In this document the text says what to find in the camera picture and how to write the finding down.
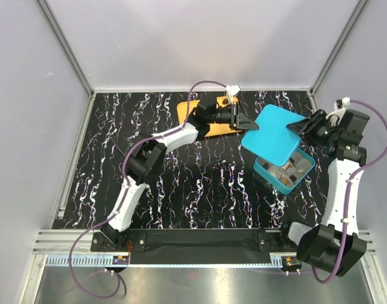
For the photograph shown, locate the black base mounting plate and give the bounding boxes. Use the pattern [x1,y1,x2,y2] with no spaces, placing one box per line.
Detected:
[91,228,296,267]

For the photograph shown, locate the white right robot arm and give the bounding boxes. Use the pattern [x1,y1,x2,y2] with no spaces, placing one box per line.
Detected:
[278,110,370,277]

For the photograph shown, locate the teal tin box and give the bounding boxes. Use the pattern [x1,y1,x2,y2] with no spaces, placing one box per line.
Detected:
[253,147,317,196]

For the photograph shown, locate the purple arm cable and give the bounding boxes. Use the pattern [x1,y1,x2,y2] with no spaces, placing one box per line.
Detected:
[68,80,232,299]
[284,99,387,284]

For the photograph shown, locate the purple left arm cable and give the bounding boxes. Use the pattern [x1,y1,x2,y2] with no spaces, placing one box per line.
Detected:
[68,80,232,299]

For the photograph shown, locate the aluminium cable duct rail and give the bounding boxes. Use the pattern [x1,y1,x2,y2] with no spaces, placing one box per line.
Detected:
[46,255,130,267]

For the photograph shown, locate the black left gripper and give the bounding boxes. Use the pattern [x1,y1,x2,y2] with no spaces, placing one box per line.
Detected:
[207,101,259,132]

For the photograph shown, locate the teal tin lid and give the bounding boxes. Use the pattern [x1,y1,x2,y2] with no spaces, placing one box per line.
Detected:
[241,104,305,167]

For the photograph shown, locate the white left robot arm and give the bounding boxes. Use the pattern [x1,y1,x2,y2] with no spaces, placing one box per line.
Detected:
[101,100,259,251]

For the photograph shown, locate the orange plastic tray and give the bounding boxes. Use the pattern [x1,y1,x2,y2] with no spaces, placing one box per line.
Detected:
[176,96,244,139]

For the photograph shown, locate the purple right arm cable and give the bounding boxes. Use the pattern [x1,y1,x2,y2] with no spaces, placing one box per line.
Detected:
[284,99,387,284]

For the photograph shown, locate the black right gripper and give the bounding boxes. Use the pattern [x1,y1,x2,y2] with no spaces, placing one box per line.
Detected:
[286,109,340,148]

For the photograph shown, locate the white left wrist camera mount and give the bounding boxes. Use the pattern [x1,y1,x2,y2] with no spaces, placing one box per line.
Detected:
[225,85,241,105]

